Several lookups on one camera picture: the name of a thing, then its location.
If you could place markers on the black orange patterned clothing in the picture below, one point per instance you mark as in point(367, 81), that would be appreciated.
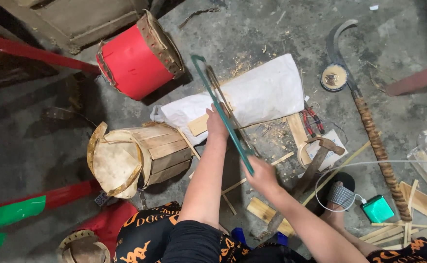
point(169, 237)

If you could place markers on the person's left hand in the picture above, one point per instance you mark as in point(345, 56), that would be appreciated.
point(217, 126)

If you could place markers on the brown wooden crate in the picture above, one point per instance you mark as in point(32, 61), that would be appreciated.
point(78, 20)

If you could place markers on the person's left fingers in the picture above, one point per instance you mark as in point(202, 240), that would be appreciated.
point(210, 109)

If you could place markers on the thin bamboo strip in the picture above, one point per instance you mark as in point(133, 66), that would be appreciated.
point(188, 143)
point(229, 204)
point(283, 158)

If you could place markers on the green frame hacksaw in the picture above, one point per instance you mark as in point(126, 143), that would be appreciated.
point(220, 109)

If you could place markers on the short thick wooden plank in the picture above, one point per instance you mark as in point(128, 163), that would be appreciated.
point(263, 212)

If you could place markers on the heap of wooden slats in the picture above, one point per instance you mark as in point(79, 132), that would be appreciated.
point(414, 204)

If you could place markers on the person's right hand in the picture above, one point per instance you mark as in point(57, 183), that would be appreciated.
point(264, 178)

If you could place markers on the white cardboard box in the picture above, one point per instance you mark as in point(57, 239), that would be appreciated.
point(332, 146)

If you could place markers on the white woven sack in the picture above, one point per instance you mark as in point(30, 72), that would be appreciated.
point(261, 91)

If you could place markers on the small red drum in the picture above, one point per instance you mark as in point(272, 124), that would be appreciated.
point(96, 233)

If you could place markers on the dark twisted metal scrap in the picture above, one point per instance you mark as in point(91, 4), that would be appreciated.
point(197, 14)

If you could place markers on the blue plastic stool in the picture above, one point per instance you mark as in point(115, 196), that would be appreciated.
point(239, 235)

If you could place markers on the long bamboo strip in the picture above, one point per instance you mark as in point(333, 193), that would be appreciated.
point(345, 162)

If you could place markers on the black and grey sandal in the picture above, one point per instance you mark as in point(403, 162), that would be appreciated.
point(341, 193)

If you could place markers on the red painted pole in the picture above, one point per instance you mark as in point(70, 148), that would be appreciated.
point(418, 80)
point(34, 53)

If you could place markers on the green power bank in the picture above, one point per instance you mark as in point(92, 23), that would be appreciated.
point(377, 209)

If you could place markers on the rusty hammer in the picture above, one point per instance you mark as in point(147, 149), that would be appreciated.
point(314, 164)

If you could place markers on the narrow wooden board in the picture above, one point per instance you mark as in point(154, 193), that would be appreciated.
point(297, 131)

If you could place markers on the bare wooden slat drum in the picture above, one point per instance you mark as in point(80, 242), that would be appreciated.
point(144, 157)

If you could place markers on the person's right fingers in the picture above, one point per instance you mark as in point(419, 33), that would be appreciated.
point(247, 171)

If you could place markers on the red drum with hide heads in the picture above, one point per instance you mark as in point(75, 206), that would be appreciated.
point(136, 64)

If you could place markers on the light wooden plank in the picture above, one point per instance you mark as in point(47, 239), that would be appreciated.
point(198, 125)

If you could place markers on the dark hide scraps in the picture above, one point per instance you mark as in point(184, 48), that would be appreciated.
point(69, 106)

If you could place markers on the round tin of glue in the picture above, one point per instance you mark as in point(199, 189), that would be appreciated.
point(333, 76)

